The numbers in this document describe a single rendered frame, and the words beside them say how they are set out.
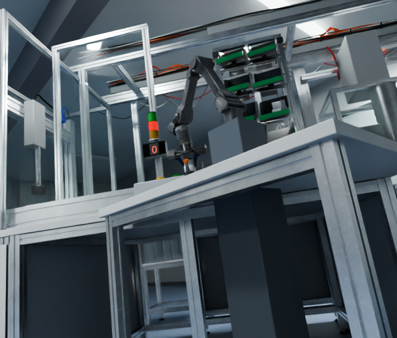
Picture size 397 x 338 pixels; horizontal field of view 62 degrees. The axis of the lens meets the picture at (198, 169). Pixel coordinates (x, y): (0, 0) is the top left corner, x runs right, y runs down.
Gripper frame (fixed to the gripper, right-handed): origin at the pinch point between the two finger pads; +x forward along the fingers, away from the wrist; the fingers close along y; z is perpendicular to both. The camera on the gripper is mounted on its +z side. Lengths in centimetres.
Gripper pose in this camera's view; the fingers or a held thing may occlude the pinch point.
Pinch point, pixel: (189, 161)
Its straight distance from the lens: 155.3
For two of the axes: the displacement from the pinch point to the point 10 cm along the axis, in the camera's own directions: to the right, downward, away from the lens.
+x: 2.1, 8.9, 4.1
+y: -9.8, 1.6, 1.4
